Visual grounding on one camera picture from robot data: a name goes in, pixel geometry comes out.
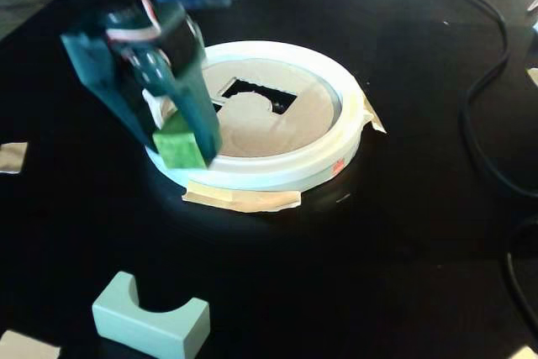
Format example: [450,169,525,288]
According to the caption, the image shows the teal gripper with servo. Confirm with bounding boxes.
[61,0,224,166]

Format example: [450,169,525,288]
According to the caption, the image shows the green square block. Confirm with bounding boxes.
[151,113,208,170]

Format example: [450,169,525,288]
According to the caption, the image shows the mint arch shaped block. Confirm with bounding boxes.
[91,271,210,359]

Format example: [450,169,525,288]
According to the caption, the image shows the long beige masking tape strip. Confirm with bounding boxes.
[181,180,303,214]

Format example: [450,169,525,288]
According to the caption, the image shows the white round shape sorter lid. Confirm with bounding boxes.
[142,40,366,192]

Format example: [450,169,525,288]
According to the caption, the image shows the white red servo wires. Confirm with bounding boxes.
[104,0,166,45]

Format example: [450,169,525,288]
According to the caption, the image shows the long black cable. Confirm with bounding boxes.
[235,0,538,198]

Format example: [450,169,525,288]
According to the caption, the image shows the curved black cable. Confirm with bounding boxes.
[505,214,538,335]

